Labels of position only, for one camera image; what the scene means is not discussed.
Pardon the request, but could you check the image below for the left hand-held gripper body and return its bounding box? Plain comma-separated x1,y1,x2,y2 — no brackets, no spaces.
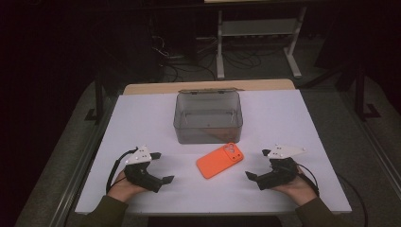
123,145,164,194

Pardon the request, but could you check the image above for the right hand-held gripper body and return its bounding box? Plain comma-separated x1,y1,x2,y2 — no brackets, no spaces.
256,144,306,191

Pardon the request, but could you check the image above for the orange phone case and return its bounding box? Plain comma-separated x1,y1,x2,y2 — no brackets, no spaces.
196,142,245,180

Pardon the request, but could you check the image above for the transparent grey plastic box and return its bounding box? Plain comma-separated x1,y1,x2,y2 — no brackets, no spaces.
172,87,245,145

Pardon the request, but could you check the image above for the person's left hand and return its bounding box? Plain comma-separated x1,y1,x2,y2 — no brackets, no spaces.
108,169,149,202

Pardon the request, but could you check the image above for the person's right hand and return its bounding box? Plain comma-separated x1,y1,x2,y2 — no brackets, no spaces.
271,166,318,207

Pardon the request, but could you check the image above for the white table board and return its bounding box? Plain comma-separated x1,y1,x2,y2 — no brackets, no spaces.
74,89,353,216

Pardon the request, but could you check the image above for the wooden table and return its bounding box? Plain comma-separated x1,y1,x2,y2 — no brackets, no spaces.
122,79,296,96

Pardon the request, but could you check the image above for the black metal stand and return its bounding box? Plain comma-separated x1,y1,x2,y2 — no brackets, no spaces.
353,62,381,122
84,71,106,126

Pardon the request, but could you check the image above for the left hand-held gripper cable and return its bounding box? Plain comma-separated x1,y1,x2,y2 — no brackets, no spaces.
105,147,140,195

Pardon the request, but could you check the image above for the hand-held gripper cable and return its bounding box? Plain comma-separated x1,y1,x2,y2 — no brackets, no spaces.
105,147,140,195
295,162,370,227

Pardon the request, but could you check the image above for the right hand-held gripper cable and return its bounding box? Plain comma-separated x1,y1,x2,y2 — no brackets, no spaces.
295,162,370,227

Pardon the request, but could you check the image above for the bundle of black floor cables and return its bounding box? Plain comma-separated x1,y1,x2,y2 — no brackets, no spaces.
150,34,285,83

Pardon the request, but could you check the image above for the white metal desk frame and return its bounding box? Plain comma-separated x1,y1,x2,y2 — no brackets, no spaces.
216,6,308,80

